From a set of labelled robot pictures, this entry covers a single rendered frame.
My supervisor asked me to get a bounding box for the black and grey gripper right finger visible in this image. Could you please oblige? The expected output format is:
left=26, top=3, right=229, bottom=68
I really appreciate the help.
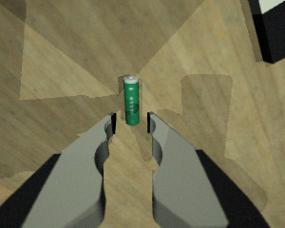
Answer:
left=147, top=111, right=271, bottom=228

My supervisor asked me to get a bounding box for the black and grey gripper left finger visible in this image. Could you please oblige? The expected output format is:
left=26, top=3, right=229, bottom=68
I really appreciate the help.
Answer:
left=0, top=112, right=117, bottom=228

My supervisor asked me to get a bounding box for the green aa battery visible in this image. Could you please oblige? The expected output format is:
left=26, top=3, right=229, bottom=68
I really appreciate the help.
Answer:
left=123, top=76, right=140, bottom=125

